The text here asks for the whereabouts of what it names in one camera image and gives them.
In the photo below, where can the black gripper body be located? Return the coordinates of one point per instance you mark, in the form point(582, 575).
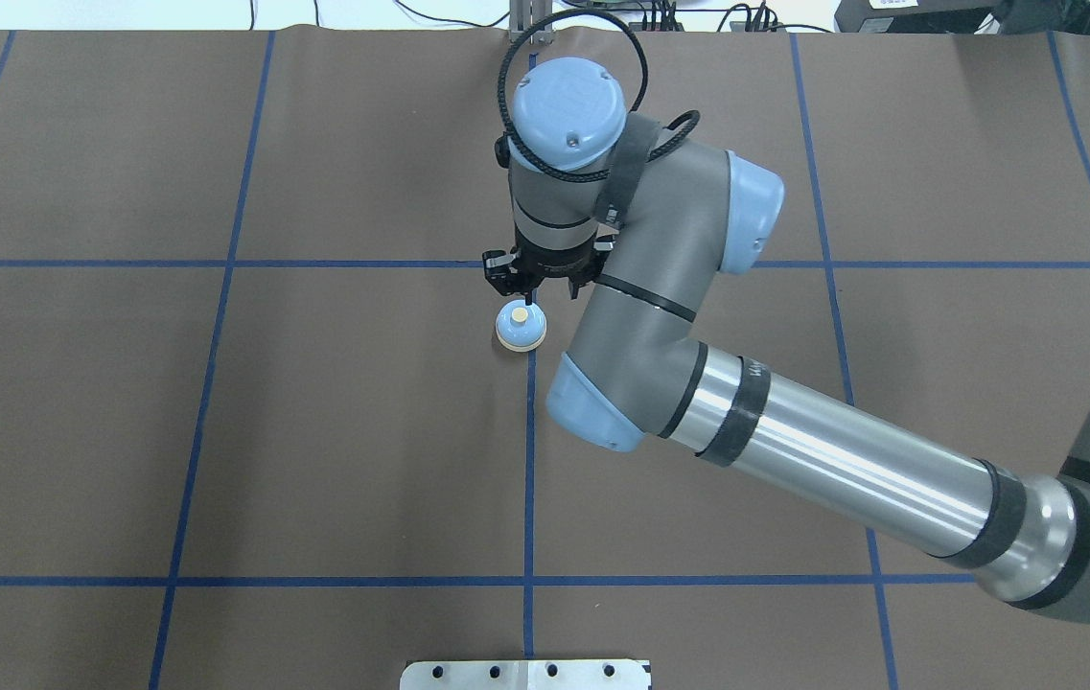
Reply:
point(545, 264)

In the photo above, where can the blue and cream bell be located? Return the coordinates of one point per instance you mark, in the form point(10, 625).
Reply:
point(521, 326)

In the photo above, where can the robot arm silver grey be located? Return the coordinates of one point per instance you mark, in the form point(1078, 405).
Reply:
point(946, 186)

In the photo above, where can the brown paper mat blue grid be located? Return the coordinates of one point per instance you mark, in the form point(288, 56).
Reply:
point(255, 430)

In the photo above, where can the black box with white label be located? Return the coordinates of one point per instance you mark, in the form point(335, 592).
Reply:
point(916, 17)

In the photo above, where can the aluminium frame post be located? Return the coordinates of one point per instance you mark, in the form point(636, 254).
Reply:
point(524, 14)

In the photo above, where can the white pedestal column with base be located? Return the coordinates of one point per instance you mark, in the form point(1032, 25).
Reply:
point(582, 673)

